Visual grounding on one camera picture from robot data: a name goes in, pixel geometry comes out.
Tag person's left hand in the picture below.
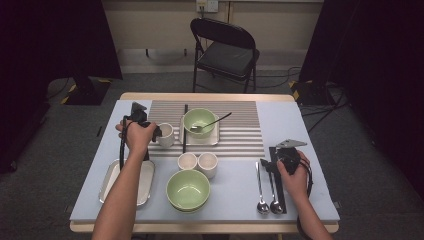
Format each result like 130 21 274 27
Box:
115 119 158 156

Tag light blue table cover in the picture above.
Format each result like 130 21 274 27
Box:
69 99 341 224

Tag black floor cable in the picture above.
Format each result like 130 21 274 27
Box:
299 89 351 134
254 66 303 90

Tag right hand-held gripper cable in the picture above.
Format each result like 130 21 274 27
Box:
295 156 315 240

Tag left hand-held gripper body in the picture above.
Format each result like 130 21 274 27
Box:
128 101 153 128

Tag person's right hand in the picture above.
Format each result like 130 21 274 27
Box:
275 150 311 201

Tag white cup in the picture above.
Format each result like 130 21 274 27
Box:
197 152 219 179
157 122 176 149
177 152 198 171

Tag black curtain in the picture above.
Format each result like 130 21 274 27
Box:
298 0 424 201
0 0 123 174

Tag wooden table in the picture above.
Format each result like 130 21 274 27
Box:
69 92 341 234

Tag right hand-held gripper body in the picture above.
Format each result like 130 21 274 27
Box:
275 138 308 175

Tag hand-held gripper cable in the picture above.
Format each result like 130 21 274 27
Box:
118 114 135 172
295 156 315 240

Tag silver spoon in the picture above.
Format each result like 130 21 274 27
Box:
189 111 233 133
255 161 270 215
266 170 284 215

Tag white square plate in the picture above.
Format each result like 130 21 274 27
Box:
178 113 221 147
98 158 156 207

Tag green bowl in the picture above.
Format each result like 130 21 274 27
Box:
182 107 217 139
165 169 212 209
169 199 208 214

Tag black folding chair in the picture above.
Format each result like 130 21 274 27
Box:
189 17 261 94

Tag striped placemat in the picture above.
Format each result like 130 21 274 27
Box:
137 100 266 158

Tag white wall socket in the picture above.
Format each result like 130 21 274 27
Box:
195 0 219 14

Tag left hand-held gripper cable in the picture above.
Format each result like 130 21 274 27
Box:
118 114 135 172

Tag black stand base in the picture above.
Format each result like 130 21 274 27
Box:
59 74 113 107
289 79 338 107

